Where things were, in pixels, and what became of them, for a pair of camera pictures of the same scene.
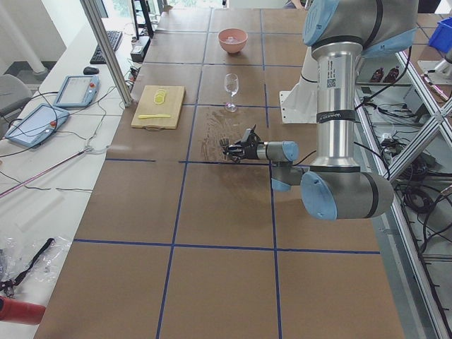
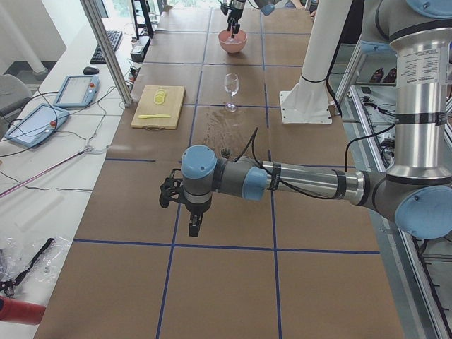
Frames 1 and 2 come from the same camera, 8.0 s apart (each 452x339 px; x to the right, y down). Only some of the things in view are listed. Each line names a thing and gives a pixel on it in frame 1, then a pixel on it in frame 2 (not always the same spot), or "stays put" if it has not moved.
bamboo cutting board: (147, 106) stays put
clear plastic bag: (32, 261) stays put
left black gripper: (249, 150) to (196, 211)
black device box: (138, 52) stays put
